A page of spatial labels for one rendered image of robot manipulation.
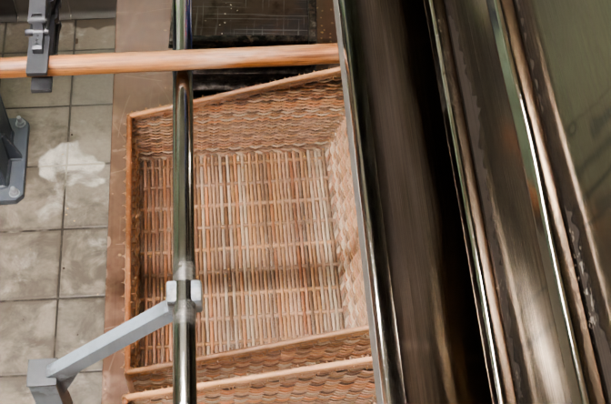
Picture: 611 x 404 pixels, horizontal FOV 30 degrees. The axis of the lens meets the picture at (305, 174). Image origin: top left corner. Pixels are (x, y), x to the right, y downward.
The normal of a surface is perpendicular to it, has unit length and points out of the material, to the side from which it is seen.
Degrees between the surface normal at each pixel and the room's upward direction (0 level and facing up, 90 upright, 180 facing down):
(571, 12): 70
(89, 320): 0
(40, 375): 0
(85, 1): 90
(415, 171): 8
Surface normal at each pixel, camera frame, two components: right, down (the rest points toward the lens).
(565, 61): -0.93, -0.15
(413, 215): 0.15, -0.57
